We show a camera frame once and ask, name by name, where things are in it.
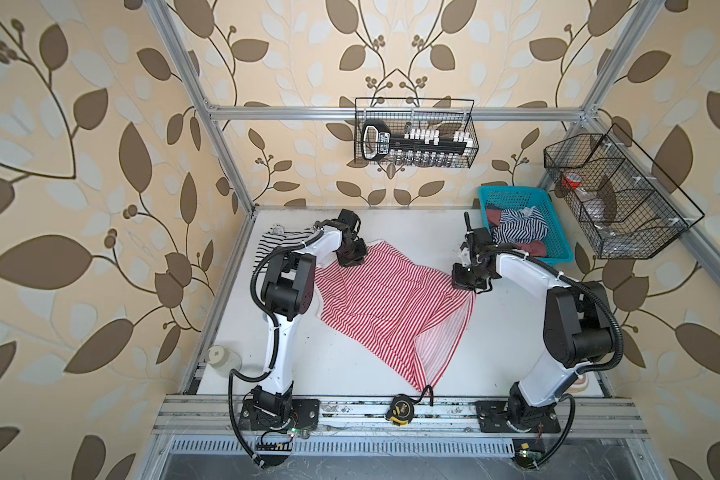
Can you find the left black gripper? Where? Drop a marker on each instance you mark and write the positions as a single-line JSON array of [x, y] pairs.
[[360, 258]]

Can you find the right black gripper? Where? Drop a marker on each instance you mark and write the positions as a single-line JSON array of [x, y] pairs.
[[456, 277]]

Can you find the black white striped tank top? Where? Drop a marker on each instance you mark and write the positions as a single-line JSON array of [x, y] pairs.
[[278, 237]]

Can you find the red white striped tank top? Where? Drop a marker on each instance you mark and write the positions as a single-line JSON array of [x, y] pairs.
[[408, 315]]

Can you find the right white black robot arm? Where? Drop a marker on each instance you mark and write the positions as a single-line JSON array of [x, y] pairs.
[[579, 330]]

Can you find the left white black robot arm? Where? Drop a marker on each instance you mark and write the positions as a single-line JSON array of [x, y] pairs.
[[282, 286]]

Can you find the navy striped tank top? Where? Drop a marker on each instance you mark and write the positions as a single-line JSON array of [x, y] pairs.
[[519, 225]]

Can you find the teal plastic basket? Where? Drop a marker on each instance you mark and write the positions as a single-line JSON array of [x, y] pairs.
[[525, 217]]

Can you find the black white tool set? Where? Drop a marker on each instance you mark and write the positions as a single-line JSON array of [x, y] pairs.
[[377, 141]]

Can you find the red capped plastic bottle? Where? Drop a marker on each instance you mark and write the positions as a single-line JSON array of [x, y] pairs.
[[586, 205]]

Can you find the yellow black tape measure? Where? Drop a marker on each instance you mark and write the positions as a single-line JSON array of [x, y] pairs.
[[401, 410]]

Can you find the right circuit board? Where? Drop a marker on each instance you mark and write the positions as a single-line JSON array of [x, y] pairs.
[[527, 455]]

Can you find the back black wire basket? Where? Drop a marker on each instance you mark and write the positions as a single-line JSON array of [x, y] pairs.
[[427, 113]]

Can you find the black wire basket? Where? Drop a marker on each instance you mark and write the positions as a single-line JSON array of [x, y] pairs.
[[646, 209], [427, 113]]

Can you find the right black wire basket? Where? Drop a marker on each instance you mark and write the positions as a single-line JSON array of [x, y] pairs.
[[646, 209]]

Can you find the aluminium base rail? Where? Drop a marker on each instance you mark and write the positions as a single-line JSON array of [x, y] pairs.
[[583, 417]]

